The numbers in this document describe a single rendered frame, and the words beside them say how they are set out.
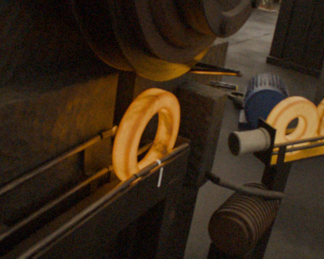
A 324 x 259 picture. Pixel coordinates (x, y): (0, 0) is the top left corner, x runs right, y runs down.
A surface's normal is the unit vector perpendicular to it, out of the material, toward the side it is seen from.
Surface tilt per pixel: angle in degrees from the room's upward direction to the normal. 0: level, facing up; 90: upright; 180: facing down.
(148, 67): 90
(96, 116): 90
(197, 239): 0
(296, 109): 90
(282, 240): 0
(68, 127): 90
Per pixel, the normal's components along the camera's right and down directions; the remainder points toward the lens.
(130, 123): -0.33, -0.30
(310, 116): 0.39, 0.42
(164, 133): -0.49, 0.16
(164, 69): 0.84, 0.32
